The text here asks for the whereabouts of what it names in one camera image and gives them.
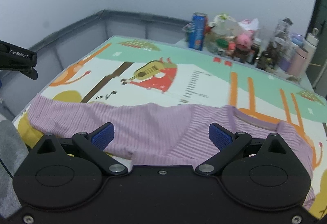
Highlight pink thermos bottle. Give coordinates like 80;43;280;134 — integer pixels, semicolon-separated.
287;47;308;77

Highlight purple lidded cup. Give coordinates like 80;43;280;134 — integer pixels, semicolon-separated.
278;33;304;72

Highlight pink pig toy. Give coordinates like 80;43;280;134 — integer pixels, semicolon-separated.
236;34;252;48

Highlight blue drink can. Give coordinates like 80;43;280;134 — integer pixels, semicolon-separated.
188;12;207;51

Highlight white thermos bottle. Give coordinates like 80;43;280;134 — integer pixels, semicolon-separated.
304;28;319;68

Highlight grey trousers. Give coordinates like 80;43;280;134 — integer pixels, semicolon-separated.
0;116;28;218

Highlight clear plastic bag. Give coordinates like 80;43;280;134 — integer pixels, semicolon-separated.
204;13;237;56

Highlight purple striped knit shirt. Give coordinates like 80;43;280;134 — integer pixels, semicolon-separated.
27;93;316;210

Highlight colourful cartoon play mat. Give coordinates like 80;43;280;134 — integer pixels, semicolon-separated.
12;35;327;219

